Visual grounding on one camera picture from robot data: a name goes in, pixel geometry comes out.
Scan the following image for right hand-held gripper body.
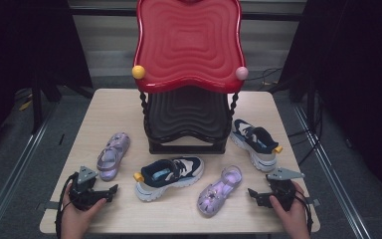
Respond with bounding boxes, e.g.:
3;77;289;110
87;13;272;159
256;166;305;213

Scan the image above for person's right hand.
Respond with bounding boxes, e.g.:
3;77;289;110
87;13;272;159
269;181;313;234

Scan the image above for black curtain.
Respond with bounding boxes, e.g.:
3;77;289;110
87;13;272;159
0;0;95;163
277;0;382;208

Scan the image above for black metal stand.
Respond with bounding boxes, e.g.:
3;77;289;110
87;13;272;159
30;74;64;134

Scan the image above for metal floor rail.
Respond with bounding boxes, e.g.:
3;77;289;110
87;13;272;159
0;106;60;239
291;105;373;239

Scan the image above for left hand-held gripper cable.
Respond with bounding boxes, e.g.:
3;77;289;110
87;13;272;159
55;171;81;239

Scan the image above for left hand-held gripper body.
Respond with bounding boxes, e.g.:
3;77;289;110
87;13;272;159
67;165;111;211

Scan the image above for black floor cables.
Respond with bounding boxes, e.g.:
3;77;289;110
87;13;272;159
245;67;324;167

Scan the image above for navy and white sneaker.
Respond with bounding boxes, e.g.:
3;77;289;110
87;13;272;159
230;118;284;173
132;155;206;203

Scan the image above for purple sandal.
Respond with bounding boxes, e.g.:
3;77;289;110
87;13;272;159
95;131;131;182
196;164;244;219

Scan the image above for hand-held gripper cable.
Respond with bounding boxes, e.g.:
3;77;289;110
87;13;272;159
294;189;314;235
55;171;81;239

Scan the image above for red and black shoe rack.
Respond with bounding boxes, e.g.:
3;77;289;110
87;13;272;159
131;0;249;155

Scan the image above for person's left hand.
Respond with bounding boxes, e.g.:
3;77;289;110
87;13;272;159
61;183;108;234

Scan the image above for right hand-held gripper cable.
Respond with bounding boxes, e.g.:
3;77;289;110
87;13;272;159
294;189;314;235

